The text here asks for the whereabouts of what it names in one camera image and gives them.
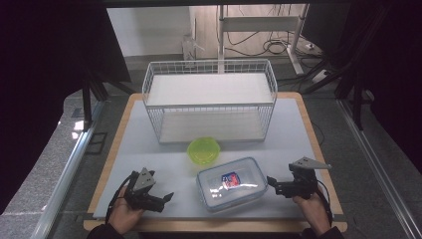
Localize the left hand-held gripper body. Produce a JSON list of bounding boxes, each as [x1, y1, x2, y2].
[[123, 167, 165, 213]]

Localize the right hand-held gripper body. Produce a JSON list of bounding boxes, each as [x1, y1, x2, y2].
[[282, 156, 332, 199]]

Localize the clear rectangular food container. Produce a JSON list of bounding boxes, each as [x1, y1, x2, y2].
[[195, 156, 269, 213]]

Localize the green round container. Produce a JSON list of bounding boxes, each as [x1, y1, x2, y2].
[[186, 136, 221, 166]]

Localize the white wire shelf rack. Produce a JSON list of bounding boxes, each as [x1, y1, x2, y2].
[[141, 59, 279, 144]]

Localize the person's left hand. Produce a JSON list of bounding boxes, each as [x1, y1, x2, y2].
[[108, 185, 145, 235]]

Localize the grey table mat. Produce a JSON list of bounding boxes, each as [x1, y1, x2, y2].
[[93, 98, 335, 220]]

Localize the black metal stand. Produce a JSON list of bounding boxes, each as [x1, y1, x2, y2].
[[82, 71, 135, 131], [300, 6, 377, 131]]

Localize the white power strip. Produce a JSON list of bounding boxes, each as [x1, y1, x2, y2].
[[312, 69, 331, 85]]

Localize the clear plastic holder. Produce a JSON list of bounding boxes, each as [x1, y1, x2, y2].
[[181, 33, 206, 62]]

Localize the dark curtain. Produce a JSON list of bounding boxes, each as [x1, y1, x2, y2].
[[344, 0, 422, 167]]

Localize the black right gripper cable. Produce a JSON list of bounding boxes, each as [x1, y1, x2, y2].
[[315, 179, 333, 227]]

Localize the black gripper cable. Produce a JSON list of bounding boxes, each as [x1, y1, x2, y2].
[[105, 173, 134, 225], [315, 179, 333, 227]]

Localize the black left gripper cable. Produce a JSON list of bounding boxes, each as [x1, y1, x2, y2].
[[105, 173, 134, 225]]

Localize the aluminium rail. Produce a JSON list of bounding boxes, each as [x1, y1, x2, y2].
[[29, 101, 107, 239], [336, 99, 422, 239]]

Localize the black floor cables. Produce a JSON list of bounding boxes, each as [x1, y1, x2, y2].
[[225, 29, 321, 58]]

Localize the white desk frame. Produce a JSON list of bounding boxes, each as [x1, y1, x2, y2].
[[217, 3, 312, 76]]

